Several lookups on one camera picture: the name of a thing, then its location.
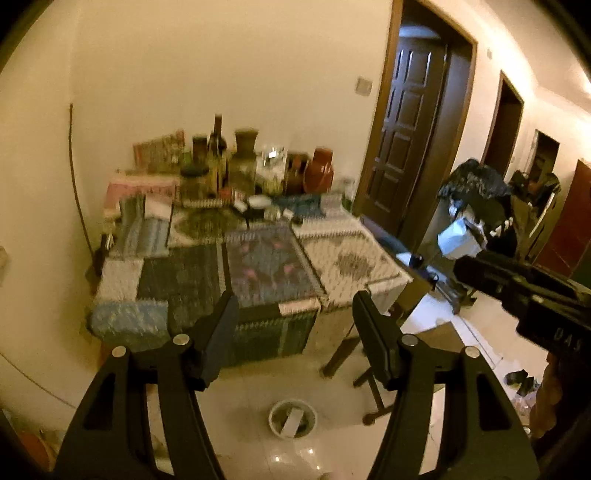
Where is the white ceramic bowl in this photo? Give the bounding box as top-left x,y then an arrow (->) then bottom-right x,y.
247,194 -> 273,210

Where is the dark red wine bottle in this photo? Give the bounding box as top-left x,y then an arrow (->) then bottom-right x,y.
208,114 -> 228,192

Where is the black box on table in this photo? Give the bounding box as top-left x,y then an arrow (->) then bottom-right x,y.
283,152 -> 310,196

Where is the red thermos jug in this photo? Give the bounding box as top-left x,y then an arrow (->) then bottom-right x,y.
303,147 -> 335,194

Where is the white paper on chair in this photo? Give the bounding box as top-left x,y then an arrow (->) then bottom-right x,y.
437,218 -> 482,260

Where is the patchwork patterned tablecloth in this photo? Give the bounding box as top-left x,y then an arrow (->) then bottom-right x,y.
88,194 -> 411,365

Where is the dark brown lidded jar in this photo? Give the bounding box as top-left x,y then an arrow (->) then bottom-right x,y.
192,135 -> 208,164

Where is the black-lidded glass jar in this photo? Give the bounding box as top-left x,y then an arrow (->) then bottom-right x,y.
180,164 -> 209,202

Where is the brown wooden door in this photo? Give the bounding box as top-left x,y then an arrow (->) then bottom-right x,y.
360,38 -> 447,235

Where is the pink embroidered cloth bag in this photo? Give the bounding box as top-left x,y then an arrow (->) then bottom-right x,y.
103,174 -> 179,218

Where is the red patterned snack packet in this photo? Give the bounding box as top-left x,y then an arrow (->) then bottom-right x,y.
133,130 -> 185,174

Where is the white cardboard box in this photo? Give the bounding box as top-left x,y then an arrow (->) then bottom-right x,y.
280,407 -> 304,438

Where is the thin dark wall cable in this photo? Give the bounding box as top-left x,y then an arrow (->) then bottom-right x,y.
67,103 -> 100,278

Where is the large clear glass jar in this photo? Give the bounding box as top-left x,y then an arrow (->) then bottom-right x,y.
228,153 -> 256,197

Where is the wall light switch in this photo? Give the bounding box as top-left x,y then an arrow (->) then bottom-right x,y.
355,77 -> 373,97

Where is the crumpled silver foil bag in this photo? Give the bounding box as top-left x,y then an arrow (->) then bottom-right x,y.
262,145 -> 287,169

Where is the brown clay vase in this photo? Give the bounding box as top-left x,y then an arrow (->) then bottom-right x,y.
235,128 -> 259,157

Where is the dark floral cloth pile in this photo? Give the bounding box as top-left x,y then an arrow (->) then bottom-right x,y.
438,158 -> 518,258

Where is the white round trash bin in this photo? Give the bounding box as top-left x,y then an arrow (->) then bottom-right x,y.
267,399 -> 318,440

